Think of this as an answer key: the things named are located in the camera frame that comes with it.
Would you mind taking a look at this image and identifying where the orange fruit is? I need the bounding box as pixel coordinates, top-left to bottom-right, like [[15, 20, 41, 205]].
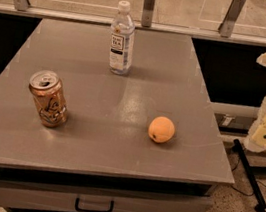
[[148, 116, 176, 144]]

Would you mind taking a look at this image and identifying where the clear plastic tea bottle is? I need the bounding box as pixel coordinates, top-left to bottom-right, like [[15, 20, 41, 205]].
[[109, 0, 135, 75]]

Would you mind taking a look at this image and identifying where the grey cabinet with drawers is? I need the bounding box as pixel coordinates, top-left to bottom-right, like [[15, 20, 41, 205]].
[[0, 19, 233, 212]]

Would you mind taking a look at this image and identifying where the black floor stand bar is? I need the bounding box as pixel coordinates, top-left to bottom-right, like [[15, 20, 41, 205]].
[[232, 139, 266, 212]]

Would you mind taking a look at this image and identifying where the black cable on floor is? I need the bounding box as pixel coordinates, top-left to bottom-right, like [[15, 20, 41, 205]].
[[225, 154, 266, 203]]

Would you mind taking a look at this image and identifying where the orange soda can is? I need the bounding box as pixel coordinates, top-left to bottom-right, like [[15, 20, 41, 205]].
[[29, 70, 68, 128]]

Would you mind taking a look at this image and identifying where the middle metal railing bracket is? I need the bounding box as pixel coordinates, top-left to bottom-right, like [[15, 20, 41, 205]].
[[141, 0, 156, 28]]

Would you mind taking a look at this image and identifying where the right metal railing bracket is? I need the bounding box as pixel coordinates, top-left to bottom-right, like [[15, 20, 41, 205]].
[[218, 0, 246, 38]]

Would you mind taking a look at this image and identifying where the black drawer handle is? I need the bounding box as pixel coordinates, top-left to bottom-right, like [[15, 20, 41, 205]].
[[74, 198, 115, 212]]

